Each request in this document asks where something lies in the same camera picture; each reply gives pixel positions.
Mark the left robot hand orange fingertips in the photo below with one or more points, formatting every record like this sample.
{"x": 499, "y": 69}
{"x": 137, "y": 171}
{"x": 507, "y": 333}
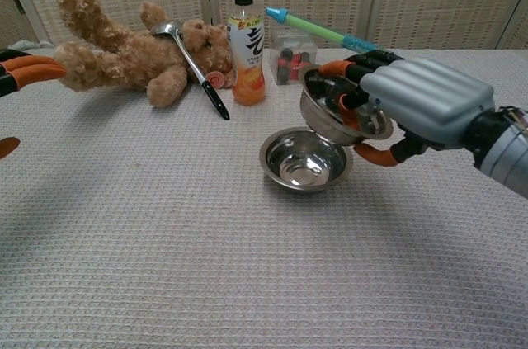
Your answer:
{"x": 33, "y": 69}

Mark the right robot hand silver back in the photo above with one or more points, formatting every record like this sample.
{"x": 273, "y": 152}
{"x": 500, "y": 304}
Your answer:
{"x": 429, "y": 97}

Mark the stainless steel bowl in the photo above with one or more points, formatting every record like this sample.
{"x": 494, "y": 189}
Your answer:
{"x": 305, "y": 161}
{"x": 326, "y": 118}

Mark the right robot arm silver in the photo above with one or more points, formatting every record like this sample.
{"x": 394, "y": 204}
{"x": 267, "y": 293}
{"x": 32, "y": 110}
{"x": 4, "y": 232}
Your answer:
{"x": 507, "y": 151}

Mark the brown plush teddy bear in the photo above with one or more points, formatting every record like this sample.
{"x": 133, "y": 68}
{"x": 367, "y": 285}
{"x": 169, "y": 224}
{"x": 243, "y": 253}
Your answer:
{"x": 123, "y": 60}

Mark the green blue toy water gun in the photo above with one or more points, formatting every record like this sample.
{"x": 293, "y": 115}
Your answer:
{"x": 317, "y": 29}

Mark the clear plastic box red pieces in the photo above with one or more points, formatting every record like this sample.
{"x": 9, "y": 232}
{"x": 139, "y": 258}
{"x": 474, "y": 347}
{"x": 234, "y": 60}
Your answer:
{"x": 288, "y": 68}

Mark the orange drink plastic bottle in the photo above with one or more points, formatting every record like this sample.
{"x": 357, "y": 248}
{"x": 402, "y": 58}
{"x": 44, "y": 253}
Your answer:
{"x": 247, "y": 48}

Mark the grey waffle tablecloth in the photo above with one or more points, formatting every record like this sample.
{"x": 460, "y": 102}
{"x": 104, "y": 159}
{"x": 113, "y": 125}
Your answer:
{"x": 206, "y": 266}

